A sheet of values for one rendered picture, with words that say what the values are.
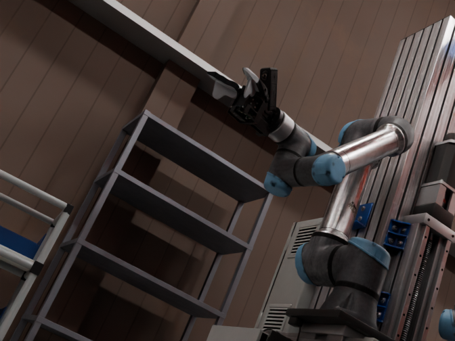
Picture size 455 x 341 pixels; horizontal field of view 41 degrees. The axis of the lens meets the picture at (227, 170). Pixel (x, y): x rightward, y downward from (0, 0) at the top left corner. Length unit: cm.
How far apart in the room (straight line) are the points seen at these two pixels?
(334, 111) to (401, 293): 411
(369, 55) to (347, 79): 42
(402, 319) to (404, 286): 10
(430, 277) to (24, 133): 329
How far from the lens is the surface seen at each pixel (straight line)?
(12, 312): 229
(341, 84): 594
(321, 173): 148
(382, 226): 190
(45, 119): 460
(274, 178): 157
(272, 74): 158
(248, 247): 431
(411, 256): 185
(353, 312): 155
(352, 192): 178
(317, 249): 170
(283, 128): 158
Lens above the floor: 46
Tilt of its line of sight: 22 degrees up
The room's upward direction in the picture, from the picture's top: 24 degrees clockwise
